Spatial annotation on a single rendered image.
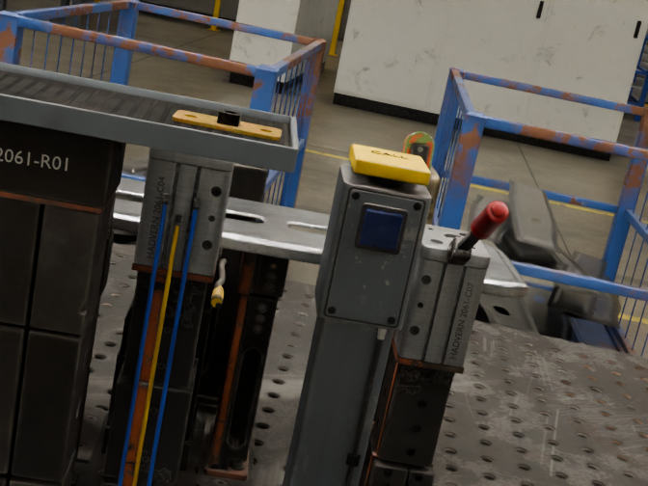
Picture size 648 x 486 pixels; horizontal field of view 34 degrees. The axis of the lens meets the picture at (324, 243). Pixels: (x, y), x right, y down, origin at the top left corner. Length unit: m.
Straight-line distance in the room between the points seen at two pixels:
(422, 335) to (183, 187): 0.27
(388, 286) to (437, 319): 0.19
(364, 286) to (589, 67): 8.28
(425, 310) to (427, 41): 7.97
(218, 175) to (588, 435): 0.84
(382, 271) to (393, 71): 8.16
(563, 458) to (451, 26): 7.57
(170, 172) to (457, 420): 0.72
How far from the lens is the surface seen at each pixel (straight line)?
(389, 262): 0.83
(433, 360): 1.04
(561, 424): 1.63
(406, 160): 0.84
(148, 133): 0.77
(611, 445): 1.62
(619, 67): 9.12
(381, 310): 0.84
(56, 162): 0.82
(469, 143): 2.89
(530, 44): 9.00
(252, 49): 9.05
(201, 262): 0.99
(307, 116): 4.11
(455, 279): 1.01
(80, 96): 0.86
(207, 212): 0.98
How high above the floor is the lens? 1.31
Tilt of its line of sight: 16 degrees down
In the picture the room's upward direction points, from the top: 11 degrees clockwise
